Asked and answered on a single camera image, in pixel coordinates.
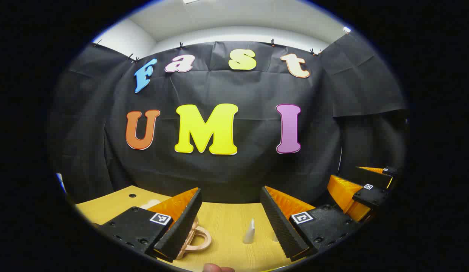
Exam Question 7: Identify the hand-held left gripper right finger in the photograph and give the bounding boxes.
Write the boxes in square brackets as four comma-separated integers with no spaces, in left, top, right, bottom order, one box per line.
[260,186,362,260]

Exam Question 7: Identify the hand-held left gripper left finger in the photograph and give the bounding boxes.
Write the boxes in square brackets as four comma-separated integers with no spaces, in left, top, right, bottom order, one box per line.
[100,188,203,262]

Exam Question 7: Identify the white squeeze tube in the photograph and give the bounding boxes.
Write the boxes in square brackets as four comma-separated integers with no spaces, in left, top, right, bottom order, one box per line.
[243,218,256,244]

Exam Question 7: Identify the black backdrop cloth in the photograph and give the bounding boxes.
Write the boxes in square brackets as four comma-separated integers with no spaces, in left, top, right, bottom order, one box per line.
[49,32,409,204]

